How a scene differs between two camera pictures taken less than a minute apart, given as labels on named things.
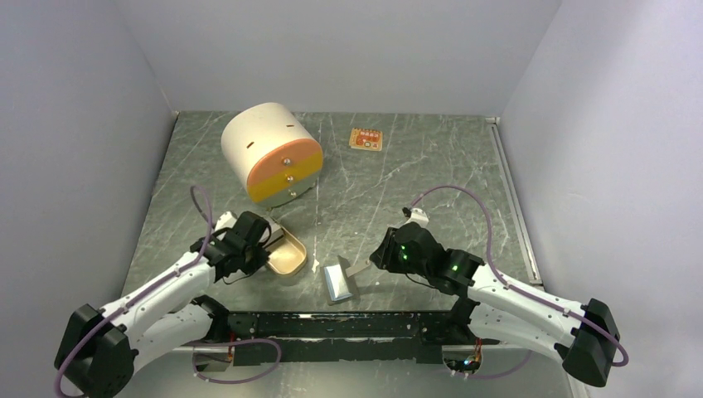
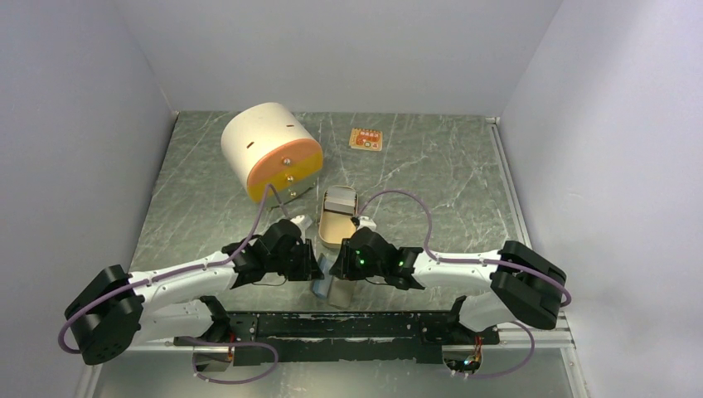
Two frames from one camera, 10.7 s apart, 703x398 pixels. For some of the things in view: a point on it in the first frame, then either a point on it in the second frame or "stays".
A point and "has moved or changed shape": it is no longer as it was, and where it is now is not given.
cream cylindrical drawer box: [271, 154] stays
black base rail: [396, 336] stays
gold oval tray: [288, 255] has moved or changed shape
